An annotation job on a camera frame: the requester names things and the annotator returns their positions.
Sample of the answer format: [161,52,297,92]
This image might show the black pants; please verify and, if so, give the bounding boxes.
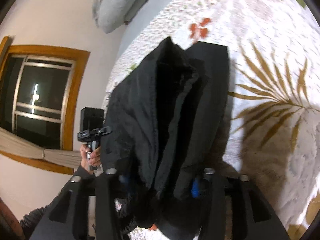
[101,38,229,235]

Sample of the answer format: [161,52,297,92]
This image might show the dark grey sleeve forearm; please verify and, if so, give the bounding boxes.
[20,165,95,239]

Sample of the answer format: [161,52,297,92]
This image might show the person's left hand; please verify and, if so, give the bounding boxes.
[80,144,101,174]

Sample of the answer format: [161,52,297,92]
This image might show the wooden framed window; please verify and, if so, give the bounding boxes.
[1,36,90,174]

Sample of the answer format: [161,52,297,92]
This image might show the beige curtain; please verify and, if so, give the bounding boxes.
[0,128,82,168]

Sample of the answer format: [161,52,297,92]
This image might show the grey bed sheet mattress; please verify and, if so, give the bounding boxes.
[116,0,172,60]

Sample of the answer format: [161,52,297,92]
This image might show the floral quilted bedspread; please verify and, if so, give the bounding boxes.
[106,0,319,239]

